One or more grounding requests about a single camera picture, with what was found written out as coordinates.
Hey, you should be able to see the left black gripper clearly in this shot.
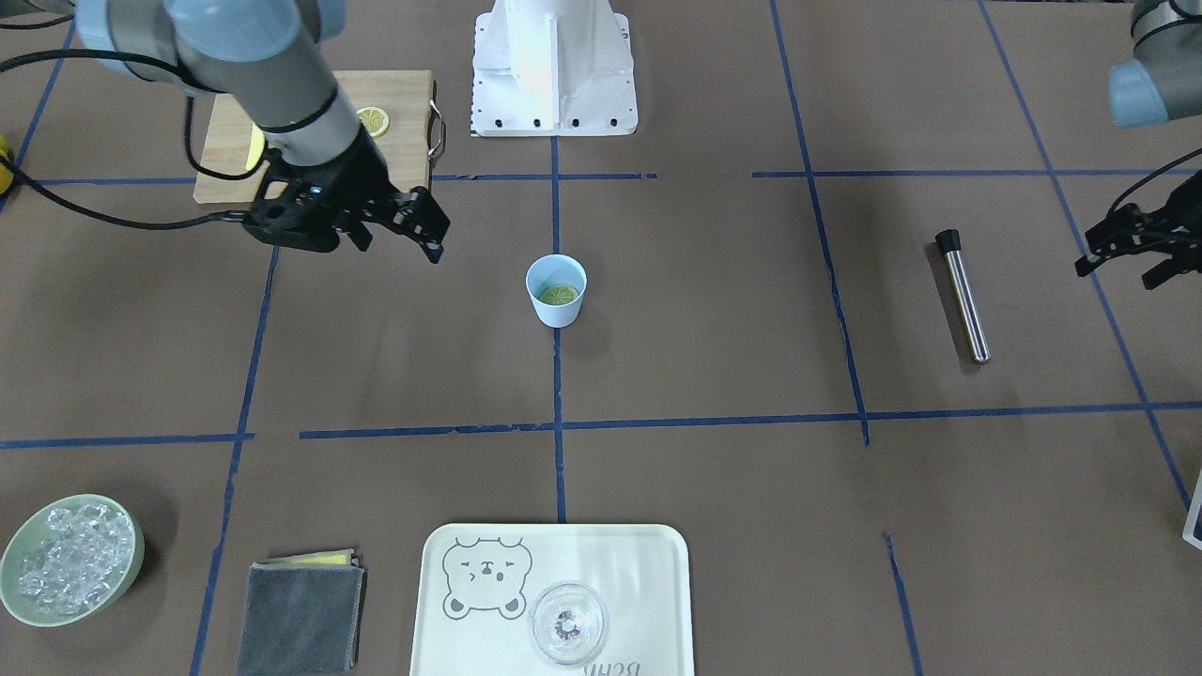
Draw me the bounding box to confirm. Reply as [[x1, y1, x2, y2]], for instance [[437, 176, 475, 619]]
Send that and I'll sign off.
[[1075, 172, 1201, 290]]

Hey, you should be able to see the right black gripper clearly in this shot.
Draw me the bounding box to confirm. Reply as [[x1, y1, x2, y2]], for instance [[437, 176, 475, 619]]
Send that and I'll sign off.
[[243, 128, 451, 263]]

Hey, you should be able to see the picked lemon slice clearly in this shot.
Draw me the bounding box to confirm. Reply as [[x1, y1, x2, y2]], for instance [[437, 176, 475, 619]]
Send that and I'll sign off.
[[537, 284, 581, 307]]

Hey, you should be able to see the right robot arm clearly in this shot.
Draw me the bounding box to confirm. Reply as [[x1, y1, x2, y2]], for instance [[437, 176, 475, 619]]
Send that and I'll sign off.
[[75, 1, 450, 262]]

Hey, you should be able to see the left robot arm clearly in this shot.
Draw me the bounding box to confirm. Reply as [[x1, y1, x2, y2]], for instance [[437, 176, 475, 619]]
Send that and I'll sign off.
[[1075, 1, 1201, 290]]

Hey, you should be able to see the lemon slice on board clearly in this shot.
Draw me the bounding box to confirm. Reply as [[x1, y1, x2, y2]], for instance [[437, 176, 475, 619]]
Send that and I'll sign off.
[[356, 106, 391, 138]]

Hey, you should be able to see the light blue paper cup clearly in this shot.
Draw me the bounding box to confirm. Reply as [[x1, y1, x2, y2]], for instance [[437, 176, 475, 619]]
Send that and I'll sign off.
[[525, 255, 588, 330]]

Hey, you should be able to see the yellow lemon far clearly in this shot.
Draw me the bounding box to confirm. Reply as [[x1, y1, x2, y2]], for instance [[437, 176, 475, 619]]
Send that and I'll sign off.
[[0, 134, 16, 197]]

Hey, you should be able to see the bamboo cutting board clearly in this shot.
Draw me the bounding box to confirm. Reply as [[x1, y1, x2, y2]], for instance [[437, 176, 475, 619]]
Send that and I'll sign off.
[[201, 71, 441, 192]]

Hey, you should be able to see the cream bear serving tray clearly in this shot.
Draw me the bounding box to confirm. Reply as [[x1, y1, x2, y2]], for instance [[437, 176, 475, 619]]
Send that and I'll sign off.
[[409, 523, 696, 675]]

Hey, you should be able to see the folded grey cloth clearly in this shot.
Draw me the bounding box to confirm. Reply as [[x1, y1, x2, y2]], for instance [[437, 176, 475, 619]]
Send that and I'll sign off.
[[236, 548, 365, 675]]

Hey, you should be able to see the clear wine glass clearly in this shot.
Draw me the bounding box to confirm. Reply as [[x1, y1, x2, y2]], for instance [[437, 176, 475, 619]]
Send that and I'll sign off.
[[530, 581, 609, 668]]

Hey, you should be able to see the green bowl of ice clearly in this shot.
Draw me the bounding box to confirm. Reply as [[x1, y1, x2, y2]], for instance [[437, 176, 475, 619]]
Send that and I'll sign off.
[[1, 496, 145, 628]]

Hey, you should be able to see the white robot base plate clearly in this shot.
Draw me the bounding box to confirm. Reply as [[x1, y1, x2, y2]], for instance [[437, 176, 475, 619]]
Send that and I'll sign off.
[[470, 1, 639, 138]]

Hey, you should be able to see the white wire cup rack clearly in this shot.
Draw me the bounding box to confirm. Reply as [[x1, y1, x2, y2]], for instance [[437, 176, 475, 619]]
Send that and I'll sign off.
[[1182, 472, 1202, 551]]

